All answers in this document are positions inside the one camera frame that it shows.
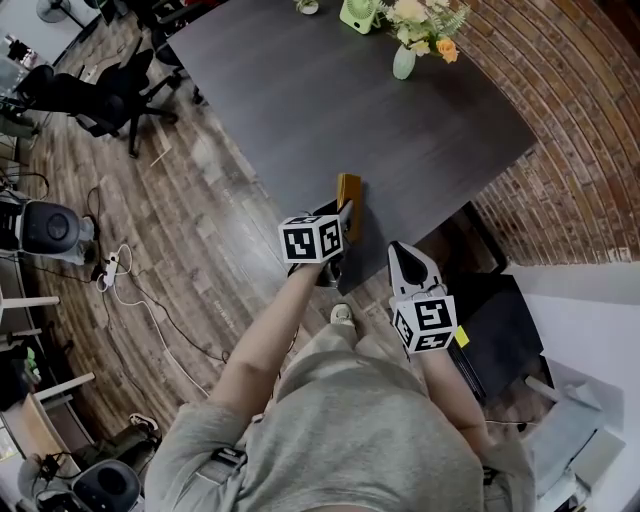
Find person's grey shirt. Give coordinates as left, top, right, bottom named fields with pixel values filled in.
left=143, top=348, right=537, bottom=512

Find large black office chair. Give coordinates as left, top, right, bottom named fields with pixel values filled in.
left=16, top=48, right=180, bottom=160

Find yellow and white flower bouquet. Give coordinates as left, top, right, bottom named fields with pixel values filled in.
left=376, top=0, right=472, bottom=65

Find person's right forearm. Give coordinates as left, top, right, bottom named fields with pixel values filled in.
left=406, top=344, right=497, bottom=457

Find white cardboard box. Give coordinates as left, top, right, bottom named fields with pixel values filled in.
left=519, top=349, right=629, bottom=507

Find black floor fan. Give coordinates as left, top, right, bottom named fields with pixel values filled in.
left=35, top=0, right=88, bottom=30

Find white power cable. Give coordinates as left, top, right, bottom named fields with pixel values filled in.
left=101, top=243, right=212, bottom=400

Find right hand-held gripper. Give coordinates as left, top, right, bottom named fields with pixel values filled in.
left=387, top=241, right=459, bottom=356

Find black cabinet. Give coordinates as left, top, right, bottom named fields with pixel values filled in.
left=447, top=271, right=547, bottom=407

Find person's light shoe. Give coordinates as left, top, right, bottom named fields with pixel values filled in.
left=329, top=302, right=357, bottom=329

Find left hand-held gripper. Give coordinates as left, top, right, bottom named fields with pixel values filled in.
left=277, top=198, right=358, bottom=290

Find small black office chair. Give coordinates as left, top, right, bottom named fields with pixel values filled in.
left=133, top=0, right=207, bottom=107

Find black strap buckle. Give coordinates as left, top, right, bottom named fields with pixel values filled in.
left=209, top=446, right=249, bottom=484

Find small green desk fan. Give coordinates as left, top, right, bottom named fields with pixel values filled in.
left=339, top=0, right=387, bottom=36

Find white power strip with cable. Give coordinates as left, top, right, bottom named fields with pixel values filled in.
left=85, top=183, right=232, bottom=365

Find pale green vase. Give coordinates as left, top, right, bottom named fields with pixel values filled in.
left=391, top=44, right=418, bottom=82

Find person's left forearm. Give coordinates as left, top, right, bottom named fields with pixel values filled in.
left=208, top=260, right=327, bottom=412

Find person's beige trousers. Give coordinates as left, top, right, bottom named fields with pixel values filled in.
left=292, top=319, right=429, bottom=401

